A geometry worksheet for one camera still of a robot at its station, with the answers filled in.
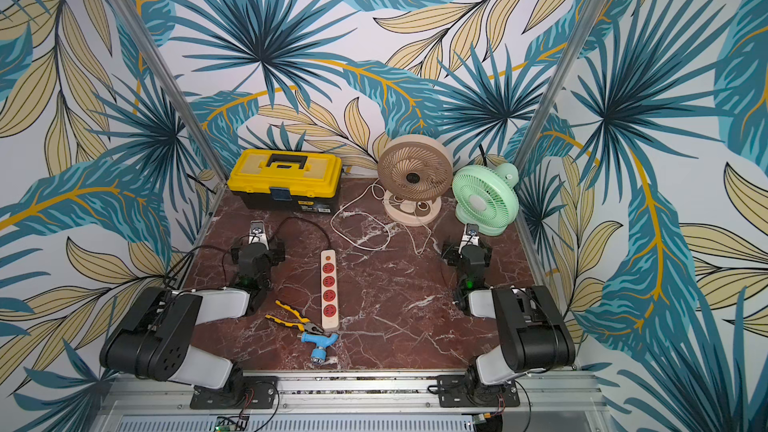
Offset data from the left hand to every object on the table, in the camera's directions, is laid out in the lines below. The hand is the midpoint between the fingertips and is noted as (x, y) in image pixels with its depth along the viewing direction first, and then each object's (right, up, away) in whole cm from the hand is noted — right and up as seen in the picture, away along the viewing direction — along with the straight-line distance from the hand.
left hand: (259, 240), depth 91 cm
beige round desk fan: (+47, +21, -2) cm, 52 cm away
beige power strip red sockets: (+22, -14, -3) cm, 26 cm away
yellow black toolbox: (+7, +19, +4) cm, 20 cm away
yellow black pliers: (+16, -23, -8) cm, 29 cm away
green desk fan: (+66, +13, -9) cm, 68 cm away
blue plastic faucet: (+21, -27, -13) cm, 37 cm away
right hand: (+64, 0, +1) cm, 64 cm away
